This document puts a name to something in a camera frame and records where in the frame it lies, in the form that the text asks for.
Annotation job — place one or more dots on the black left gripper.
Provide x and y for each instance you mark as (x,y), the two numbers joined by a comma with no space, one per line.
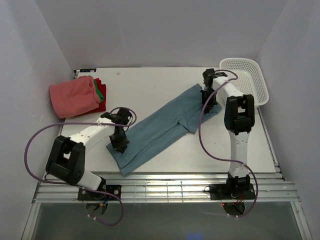
(122,144)

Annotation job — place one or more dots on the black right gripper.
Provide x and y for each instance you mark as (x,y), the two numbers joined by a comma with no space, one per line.
(210,105)

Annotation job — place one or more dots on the blue t shirt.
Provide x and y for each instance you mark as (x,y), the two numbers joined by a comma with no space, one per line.
(159,130)

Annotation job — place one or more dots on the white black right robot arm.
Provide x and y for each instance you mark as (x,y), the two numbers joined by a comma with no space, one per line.
(239,119)

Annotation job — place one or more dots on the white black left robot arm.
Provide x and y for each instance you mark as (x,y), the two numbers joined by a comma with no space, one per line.
(68,154)

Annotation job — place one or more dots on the dark red folded t shirt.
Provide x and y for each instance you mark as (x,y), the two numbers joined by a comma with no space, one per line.
(84,103)

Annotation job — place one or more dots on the white perforated plastic basket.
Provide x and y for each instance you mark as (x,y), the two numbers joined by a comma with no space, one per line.
(250,78)

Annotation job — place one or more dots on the green folded t shirt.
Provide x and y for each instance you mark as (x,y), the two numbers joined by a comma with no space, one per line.
(99,89)

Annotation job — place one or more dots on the pink folded t shirt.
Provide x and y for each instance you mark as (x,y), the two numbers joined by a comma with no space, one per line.
(61,93)

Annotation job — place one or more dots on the blue label sticker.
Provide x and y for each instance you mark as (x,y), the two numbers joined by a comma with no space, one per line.
(87,70)

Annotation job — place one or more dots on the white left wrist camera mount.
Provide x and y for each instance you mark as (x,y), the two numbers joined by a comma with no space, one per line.
(107,115)

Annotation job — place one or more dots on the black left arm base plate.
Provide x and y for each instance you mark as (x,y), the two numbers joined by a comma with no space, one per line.
(86,195)

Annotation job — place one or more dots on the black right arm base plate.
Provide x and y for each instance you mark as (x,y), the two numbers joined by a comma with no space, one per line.
(224,192)

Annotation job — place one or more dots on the aluminium table front rail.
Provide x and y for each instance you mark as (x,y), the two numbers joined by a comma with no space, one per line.
(171,188)

